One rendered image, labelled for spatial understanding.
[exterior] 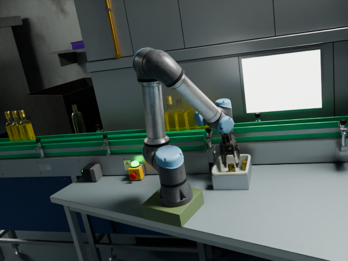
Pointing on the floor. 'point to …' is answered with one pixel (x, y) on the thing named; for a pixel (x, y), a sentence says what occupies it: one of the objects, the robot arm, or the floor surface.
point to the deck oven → (11, 74)
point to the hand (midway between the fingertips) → (231, 164)
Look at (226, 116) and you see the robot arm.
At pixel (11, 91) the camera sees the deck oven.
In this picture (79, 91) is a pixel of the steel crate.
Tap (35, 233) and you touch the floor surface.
